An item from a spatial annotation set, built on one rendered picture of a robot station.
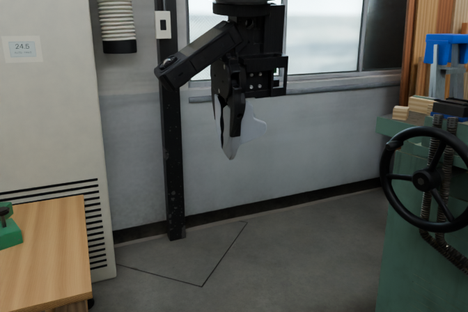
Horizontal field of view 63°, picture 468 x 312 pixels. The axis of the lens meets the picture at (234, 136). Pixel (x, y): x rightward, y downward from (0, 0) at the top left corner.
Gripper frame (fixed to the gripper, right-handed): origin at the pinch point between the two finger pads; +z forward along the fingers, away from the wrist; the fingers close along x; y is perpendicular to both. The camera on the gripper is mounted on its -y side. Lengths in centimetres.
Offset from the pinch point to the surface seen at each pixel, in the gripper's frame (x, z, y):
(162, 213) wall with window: 140, 110, 13
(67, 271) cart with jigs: 50, 57, -30
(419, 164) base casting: 33, 34, 79
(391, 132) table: 45, 28, 77
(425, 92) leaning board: 127, 51, 184
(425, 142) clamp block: 26, 22, 71
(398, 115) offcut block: 46, 22, 79
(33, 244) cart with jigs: 69, 59, -41
